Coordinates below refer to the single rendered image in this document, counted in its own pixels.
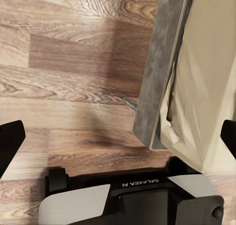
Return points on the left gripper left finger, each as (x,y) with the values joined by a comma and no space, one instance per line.
(12,135)

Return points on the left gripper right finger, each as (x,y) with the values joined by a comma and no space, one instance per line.
(228,135)

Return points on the bed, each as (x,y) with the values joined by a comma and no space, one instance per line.
(189,84)

